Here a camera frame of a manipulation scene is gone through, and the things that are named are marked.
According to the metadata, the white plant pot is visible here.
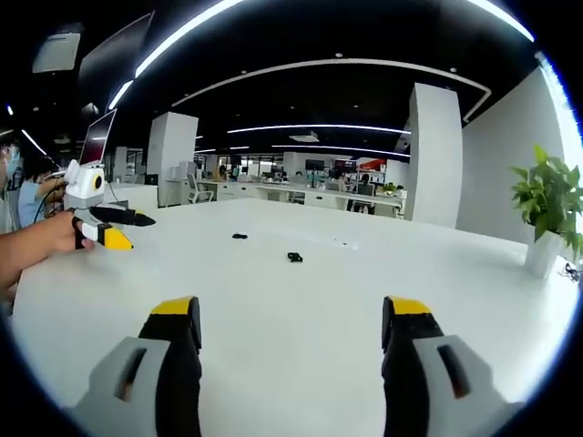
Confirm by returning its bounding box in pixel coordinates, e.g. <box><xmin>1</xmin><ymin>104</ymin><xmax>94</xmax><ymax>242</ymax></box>
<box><xmin>525</xmin><ymin>229</ymin><xmax>567</xmax><ymax>279</ymax></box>

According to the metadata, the person's left hand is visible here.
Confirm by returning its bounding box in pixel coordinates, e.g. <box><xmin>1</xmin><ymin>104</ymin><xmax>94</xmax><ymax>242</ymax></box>
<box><xmin>51</xmin><ymin>210</ymin><xmax>97</xmax><ymax>254</ymax></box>

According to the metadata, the ceiling air vent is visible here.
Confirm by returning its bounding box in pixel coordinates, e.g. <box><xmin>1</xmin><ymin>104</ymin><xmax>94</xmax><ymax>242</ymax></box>
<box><xmin>31</xmin><ymin>33</ymin><xmax>82</xmax><ymax>74</ymax></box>

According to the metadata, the row of white office desks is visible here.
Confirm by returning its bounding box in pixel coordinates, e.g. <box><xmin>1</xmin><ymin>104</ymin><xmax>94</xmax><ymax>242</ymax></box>
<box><xmin>195</xmin><ymin>177</ymin><xmax>406</xmax><ymax>219</ymax></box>

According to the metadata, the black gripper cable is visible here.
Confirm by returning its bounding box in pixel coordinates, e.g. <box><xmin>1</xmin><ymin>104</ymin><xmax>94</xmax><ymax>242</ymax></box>
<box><xmin>30</xmin><ymin>178</ymin><xmax>70</xmax><ymax>225</ymax></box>

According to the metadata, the green potted plant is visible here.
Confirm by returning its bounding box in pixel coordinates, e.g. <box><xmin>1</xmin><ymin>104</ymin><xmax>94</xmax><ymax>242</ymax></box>
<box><xmin>509</xmin><ymin>144</ymin><xmax>583</xmax><ymax>266</ymax></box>

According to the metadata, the white office chair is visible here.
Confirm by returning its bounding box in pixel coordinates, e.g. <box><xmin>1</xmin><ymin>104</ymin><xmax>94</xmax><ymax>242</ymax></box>
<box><xmin>186</xmin><ymin>173</ymin><xmax>216</xmax><ymax>205</ymax></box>

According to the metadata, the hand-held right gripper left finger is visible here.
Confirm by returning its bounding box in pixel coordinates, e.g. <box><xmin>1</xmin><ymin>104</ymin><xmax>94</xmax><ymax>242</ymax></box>
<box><xmin>67</xmin><ymin>295</ymin><xmax>204</xmax><ymax>437</ymax></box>

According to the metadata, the long ceiling light strip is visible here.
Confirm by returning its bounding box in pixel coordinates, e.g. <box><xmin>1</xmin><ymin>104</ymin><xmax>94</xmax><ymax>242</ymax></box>
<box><xmin>107</xmin><ymin>0</ymin><xmax>250</xmax><ymax>111</ymax></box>

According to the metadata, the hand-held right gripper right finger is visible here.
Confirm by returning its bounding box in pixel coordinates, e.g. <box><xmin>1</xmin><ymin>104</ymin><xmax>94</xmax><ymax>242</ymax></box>
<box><xmin>381</xmin><ymin>295</ymin><xmax>525</xmax><ymax>437</ymax></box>

